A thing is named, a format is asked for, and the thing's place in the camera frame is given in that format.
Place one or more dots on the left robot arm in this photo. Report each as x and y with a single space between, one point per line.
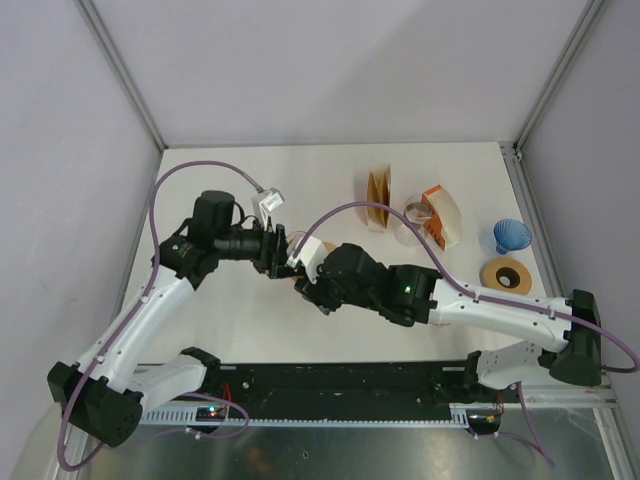
102 394

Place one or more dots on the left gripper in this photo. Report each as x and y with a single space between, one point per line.
273 255

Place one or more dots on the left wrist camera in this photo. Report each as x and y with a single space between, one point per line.
264 203

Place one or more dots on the brown coffee filter pack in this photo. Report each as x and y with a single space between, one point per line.
375 187

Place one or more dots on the frame post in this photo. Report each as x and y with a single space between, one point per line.
576 42
113 57

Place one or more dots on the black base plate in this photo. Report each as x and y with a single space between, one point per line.
344 392

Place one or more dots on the left frame post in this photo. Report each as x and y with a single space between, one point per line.
113 57

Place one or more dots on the clear glass dripper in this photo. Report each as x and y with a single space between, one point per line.
417 213

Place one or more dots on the orange glass beaker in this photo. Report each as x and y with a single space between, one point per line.
293 238

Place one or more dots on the white coffee filter pack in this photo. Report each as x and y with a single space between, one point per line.
445 222

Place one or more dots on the right frame post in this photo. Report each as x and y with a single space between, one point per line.
576 42

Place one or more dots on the blue glass dripper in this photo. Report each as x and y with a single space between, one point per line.
511 235

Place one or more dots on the grey cable duct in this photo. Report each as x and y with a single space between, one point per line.
187 415

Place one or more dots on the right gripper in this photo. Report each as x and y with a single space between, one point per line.
313 293

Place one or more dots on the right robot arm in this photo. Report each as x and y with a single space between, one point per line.
405 295

